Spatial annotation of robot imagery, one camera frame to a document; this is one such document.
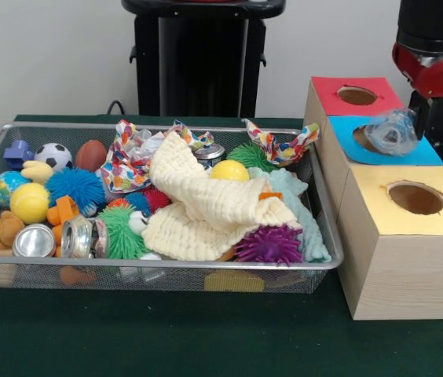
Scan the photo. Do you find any crushed bottle with blue label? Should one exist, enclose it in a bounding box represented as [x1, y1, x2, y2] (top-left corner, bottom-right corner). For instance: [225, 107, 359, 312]
[364, 108, 419, 157]

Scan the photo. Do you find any shallow wire mesh bin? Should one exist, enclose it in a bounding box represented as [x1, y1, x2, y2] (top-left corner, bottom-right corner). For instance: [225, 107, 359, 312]
[0, 121, 343, 295]

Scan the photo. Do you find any wooden box with three holes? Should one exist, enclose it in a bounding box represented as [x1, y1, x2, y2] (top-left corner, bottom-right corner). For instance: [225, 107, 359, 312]
[302, 76, 443, 321]

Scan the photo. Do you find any blue spiky rubber ball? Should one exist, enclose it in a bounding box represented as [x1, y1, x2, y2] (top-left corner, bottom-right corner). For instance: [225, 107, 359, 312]
[46, 167, 108, 215]

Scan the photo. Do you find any crushed silver drink can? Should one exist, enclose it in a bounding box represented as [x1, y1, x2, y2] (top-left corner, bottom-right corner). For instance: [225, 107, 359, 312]
[60, 215, 109, 259]

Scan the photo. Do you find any cream waffle cloth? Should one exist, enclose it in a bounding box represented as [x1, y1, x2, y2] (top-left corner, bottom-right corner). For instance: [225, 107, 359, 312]
[141, 131, 299, 262]

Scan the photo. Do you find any black cable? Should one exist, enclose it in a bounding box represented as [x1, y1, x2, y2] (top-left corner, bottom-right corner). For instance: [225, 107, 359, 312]
[105, 100, 140, 117]

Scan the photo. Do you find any colourful heart print cloth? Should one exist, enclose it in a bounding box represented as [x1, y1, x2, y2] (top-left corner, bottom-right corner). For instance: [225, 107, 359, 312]
[101, 119, 156, 193]

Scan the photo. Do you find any colourful polka dot cloth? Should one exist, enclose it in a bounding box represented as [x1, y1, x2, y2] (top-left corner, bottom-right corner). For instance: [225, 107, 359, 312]
[241, 118, 320, 167]

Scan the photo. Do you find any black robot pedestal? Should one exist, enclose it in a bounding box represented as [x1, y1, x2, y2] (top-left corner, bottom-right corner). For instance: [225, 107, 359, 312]
[121, 0, 287, 118]

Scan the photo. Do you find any purple spiky rubber ball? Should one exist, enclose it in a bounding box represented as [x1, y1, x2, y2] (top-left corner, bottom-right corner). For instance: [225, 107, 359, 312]
[233, 223, 305, 267]

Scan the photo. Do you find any light blue waffle cloth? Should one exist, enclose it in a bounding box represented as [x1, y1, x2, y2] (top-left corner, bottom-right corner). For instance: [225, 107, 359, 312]
[247, 167, 332, 263]

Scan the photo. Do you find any plain yellow ball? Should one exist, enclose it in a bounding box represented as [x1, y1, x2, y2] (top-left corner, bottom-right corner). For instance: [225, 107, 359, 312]
[9, 182, 51, 225]

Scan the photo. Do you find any green spiky rubber ball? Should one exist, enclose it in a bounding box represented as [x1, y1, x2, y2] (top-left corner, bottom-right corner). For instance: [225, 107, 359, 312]
[97, 203, 152, 260]

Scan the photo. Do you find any long orange building brick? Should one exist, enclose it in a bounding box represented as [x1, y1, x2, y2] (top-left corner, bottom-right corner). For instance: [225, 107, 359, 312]
[46, 195, 82, 258]

